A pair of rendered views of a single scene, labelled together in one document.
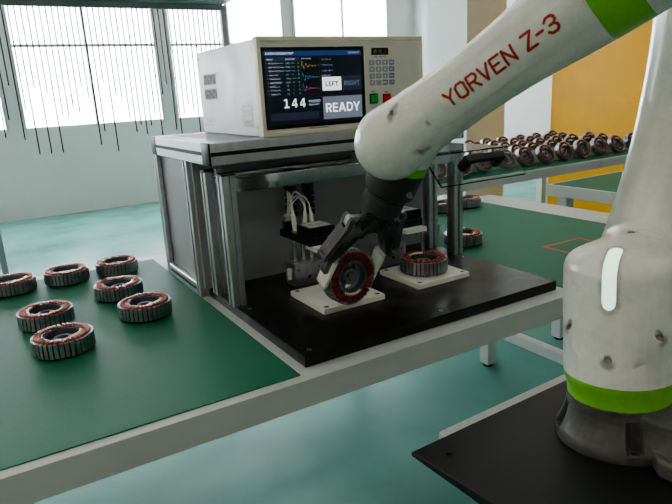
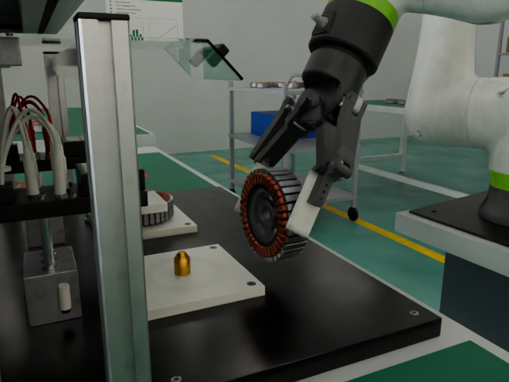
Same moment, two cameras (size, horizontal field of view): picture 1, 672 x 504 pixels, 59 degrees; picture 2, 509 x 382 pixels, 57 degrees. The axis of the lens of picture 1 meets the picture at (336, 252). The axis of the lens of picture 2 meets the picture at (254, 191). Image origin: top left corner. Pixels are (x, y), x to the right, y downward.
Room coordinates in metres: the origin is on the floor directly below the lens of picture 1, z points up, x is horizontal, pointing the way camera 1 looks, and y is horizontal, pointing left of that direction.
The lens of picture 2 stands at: (1.08, 0.52, 1.02)
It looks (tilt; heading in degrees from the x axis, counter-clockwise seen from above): 14 degrees down; 275
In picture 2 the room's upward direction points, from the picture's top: straight up
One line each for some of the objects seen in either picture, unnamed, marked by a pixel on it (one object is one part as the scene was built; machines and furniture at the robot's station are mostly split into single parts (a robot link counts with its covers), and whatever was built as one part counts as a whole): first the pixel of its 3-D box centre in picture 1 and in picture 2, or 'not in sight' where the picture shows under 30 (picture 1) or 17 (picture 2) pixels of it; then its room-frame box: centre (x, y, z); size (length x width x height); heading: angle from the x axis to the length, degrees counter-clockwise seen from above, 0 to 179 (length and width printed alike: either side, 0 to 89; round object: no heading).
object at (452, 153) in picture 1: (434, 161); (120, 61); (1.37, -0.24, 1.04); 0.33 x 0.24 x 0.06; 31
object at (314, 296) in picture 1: (336, 294); (182, 277); (1.22, 0.00, 0.78); 0.15 x 0.15 x 0.01; 31
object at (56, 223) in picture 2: (387, 252); (44, 220); (1.47, -0.13, 0.80); 0.08 x 0.05 x 0.06; 121
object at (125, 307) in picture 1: (145, 306); not in sight; (1.23, 0.42, 0.77); 0.11 x 0.11 x 0.04
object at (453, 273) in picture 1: (423, 273); (140, 221); (1.34, -0.21, 0.78); 0.15 x 0.15 x 0.01; 31
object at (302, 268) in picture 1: (304, 270); (51, 283); (1.34, 0.08, 0.80); 0.08 x 0.05 x 0.06; 121
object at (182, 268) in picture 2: not in sight; (182, 262); (1.22, 0.00, 0.80); 0.02 x 0.02 x 0.03
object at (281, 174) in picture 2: (348, 275); (273, 214); (1.11, -0.02, 0.85); 0.11 x 0.04 x 0.11; 126
